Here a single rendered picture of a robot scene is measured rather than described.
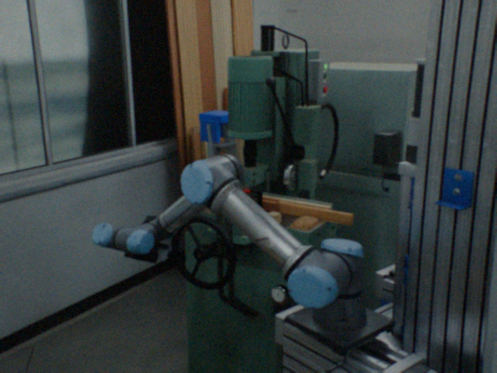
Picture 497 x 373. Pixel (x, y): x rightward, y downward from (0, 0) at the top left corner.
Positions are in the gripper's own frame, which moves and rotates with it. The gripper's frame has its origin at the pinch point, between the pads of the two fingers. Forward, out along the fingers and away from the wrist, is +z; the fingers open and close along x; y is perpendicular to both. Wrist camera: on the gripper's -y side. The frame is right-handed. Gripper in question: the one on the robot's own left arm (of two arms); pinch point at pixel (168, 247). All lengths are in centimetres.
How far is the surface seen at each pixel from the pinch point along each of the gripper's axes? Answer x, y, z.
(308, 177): 30, -42, 41
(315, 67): 28, -86, 30
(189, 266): -10.2, 4.0, 28.7
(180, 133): -99, -79, 104
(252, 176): 14.9, -35.5, 22.2
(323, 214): 44, -26, 32
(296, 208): 32, -26, 31
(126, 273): -118, 13, 109
